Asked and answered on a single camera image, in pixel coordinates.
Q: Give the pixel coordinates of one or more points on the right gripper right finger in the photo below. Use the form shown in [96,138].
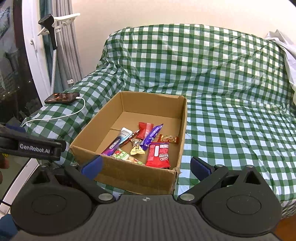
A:
[210,177]

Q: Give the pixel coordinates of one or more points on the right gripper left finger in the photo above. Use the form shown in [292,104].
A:
[83,175]

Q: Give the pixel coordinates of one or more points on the purple white snack bar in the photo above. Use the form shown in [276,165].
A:
[121,138]

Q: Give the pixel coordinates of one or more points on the yellow snack packet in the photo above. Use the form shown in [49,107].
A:
[136,148]

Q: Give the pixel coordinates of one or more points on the red KitKat wrapper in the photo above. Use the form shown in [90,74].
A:
[158,155]

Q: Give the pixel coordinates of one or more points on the small orange candy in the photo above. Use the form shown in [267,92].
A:
[168,139]

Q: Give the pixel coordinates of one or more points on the purple Alpenliebe candy pack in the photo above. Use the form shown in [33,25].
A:
[150,137]

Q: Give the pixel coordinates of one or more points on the small red candy packet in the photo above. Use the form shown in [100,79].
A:
[144,130]

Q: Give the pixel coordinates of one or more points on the person's left hand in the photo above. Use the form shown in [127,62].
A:
[4,163]

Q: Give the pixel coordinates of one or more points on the beige green snack bar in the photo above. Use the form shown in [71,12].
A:
[122,155]

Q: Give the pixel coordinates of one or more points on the brown cardboard box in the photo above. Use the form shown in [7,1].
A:
[125,110]

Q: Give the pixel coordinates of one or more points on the black smartphone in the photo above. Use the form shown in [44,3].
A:
[62,98]

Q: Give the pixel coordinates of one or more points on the grey curtain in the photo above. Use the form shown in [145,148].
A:
[68,65]

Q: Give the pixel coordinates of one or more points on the green checkered sofa cover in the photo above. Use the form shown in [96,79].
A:
[239,99]

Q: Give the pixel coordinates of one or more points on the white plastic sheet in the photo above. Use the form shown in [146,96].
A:
[286,44]

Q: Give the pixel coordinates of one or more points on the white door frame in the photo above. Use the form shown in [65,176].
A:
[35,48]

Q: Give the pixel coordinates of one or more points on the white wall hook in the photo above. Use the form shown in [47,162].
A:
[56,22]

